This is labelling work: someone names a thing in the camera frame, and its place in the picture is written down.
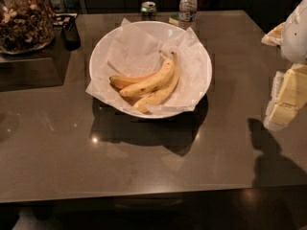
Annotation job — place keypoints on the glass jar of nuts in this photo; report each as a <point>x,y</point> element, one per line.
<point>25,26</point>

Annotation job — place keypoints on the lower yellow banana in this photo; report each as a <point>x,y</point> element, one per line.
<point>160,95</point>

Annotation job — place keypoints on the dark raised tray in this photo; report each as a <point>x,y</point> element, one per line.
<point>43,68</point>

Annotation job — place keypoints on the yellow banana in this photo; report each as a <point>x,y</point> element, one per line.
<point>121,81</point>
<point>157,80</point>
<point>160,95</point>

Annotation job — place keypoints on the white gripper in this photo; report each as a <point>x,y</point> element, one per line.
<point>295,35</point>

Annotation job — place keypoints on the white paper liner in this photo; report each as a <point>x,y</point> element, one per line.
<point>134,51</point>

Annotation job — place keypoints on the white bowl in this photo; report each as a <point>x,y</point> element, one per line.
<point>150,32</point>

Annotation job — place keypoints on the left back yellow banana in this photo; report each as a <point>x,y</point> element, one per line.
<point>121,81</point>

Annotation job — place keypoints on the green metal can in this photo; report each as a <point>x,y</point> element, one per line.
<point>148,8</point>

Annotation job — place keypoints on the top yellow banana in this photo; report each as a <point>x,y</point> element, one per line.
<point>157,80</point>

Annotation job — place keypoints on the clear plastic water bottle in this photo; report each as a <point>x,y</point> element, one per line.
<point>187,10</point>

